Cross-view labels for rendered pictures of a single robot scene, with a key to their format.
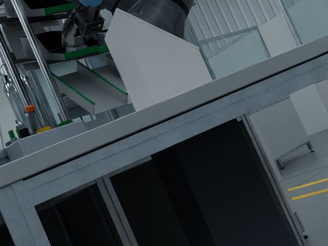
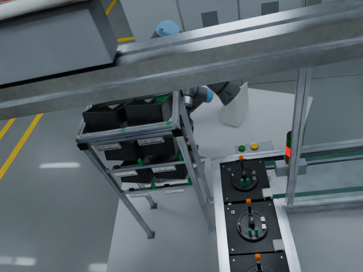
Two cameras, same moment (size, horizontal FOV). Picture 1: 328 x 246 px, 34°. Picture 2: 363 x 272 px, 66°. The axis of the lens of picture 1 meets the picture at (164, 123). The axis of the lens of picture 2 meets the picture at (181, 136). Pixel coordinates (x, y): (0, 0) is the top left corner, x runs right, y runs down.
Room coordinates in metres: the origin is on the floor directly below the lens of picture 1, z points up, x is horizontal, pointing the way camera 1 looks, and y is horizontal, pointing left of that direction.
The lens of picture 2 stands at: (2.20, 0.97, 2.25)
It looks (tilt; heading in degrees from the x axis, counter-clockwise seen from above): 46 degrees down; 242
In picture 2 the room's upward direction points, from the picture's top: 19 degrees counter-clockwise
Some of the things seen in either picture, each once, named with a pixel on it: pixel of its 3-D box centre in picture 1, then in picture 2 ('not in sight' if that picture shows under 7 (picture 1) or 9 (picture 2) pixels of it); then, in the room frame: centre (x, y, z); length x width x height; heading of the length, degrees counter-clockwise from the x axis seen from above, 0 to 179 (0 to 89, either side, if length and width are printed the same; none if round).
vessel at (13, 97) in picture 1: (22, 97); not in sight; (2.60, 0.57, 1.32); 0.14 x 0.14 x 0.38
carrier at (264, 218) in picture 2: not in sight; (251, 222); (1.79, 0.58, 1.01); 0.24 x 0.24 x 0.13; 47
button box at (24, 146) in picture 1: (49, 143); (254, 150); (1.40, 0.29, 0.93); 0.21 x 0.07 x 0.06; 137
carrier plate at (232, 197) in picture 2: not in sight; (244, 180); (1.61, 0.39, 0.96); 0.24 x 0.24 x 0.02; 47
